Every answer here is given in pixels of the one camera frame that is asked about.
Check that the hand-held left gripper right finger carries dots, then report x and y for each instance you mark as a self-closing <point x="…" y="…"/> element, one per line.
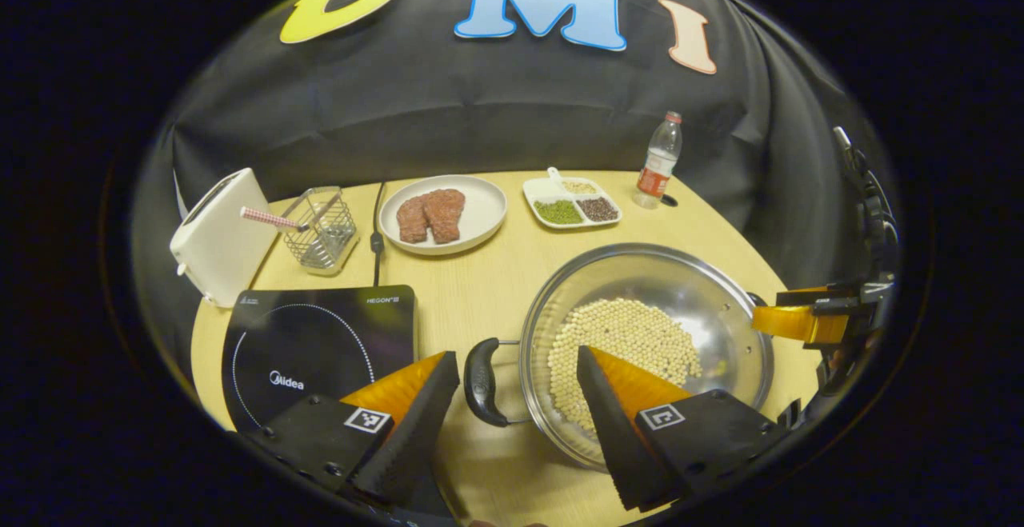
<point x="612" y="431"/>

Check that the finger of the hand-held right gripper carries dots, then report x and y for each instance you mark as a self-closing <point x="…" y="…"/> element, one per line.
<point x="800" y="325"/>
<point x="808" y="297"/>

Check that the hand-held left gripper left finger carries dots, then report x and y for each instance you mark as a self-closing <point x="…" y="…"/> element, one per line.
<point x="416" y="431"/>

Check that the black induction cooktop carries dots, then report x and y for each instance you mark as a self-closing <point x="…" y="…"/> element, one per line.
<point x="320" y="335"/>

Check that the pile of yellow soybeans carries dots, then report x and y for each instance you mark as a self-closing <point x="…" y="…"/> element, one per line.
<point x="624" y="335"/>

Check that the clear plastic water bottle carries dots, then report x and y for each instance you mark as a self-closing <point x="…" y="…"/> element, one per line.
<point x="658" y="167"/>

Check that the brown meat slice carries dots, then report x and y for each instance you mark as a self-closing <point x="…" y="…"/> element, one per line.
<point x="412" y="219"/>
<point x="445" y="213"/>

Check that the pile of dark red beans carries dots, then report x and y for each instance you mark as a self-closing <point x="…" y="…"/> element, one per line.
<point x="598" y="209"/>

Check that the pile of green beans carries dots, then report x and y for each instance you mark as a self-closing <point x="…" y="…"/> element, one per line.
<point x="558" y="212"/>

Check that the white round plate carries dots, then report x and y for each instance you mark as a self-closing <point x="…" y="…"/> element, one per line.
<point x="480" y="207"/>

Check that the pile of pale beans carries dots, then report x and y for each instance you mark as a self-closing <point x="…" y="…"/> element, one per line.
<point x="580" y="187"/>

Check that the white divided dish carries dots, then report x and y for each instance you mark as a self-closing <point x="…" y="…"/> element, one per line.
<point x="540" y="189"/>

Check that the white toaster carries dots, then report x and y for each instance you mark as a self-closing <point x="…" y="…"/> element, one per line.
<point x="220" y="247"/>

